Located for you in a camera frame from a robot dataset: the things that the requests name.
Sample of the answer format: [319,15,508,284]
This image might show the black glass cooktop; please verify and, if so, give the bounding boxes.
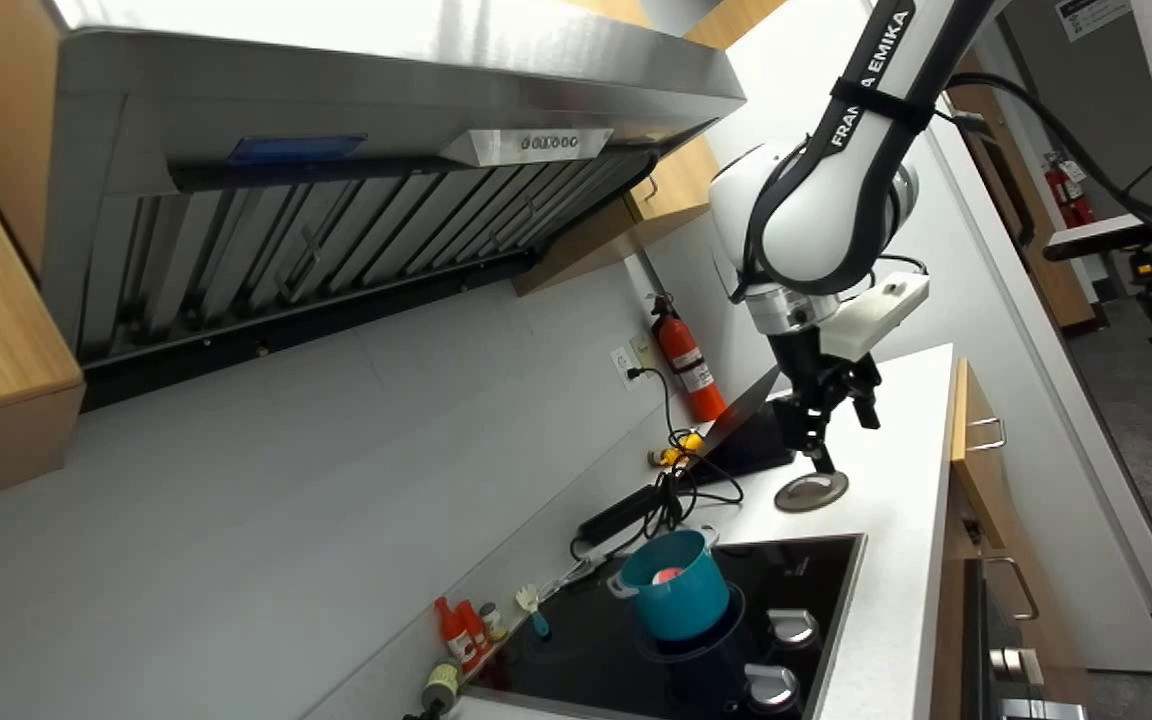
[473,538,862,720]

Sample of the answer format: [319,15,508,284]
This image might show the wooden lower cabinets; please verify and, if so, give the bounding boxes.
[933,360,1089,720]

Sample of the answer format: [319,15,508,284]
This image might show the wall power outlet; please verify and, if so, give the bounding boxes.
[617,346,652,379]

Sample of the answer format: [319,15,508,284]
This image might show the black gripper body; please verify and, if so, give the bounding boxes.
[772,329,881,440]

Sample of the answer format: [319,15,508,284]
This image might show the silver stove knob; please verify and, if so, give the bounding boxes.
[767,610,822,648]
[745,664,800,720]

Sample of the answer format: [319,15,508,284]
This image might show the wooden upper cabinet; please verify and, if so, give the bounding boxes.
[513,139,716,298]

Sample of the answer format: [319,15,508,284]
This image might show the red fire extinguisher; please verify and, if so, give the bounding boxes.
[639,253,730,424]

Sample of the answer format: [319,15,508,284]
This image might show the red sauce bottle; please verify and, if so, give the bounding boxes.
[436,596,493,671]

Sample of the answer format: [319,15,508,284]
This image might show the small green-capped bottle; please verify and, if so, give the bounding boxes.
[422,664,459,716]

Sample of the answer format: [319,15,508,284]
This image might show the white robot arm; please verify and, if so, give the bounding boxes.
[730,0,1003,476]

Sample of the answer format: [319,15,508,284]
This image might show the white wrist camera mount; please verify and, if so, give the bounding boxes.
[822,274,927,360]

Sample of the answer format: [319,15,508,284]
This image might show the teal cooking pot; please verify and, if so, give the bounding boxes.
[607,528,733,643]

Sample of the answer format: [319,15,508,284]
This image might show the stainless steel range hood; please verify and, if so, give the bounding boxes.
[45,0,741,360]

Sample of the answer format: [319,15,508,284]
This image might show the open black laptop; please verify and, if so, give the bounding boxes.
[697,369,809,486]

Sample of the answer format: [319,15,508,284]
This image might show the black built-in oven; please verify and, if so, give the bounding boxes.
[959,560,1089,720]

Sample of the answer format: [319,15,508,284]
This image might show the black power strip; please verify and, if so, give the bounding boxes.
[577,489,666,548]

